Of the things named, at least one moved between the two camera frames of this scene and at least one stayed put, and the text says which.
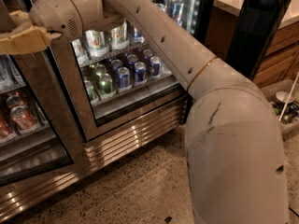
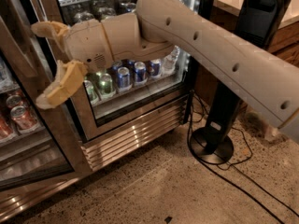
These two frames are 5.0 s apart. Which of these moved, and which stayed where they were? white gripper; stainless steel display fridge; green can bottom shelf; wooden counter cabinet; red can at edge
Moved: white gripper
Stayed: green can bottom shelf; red can at edge; wooden counter cabinet; stainless steel display fridge
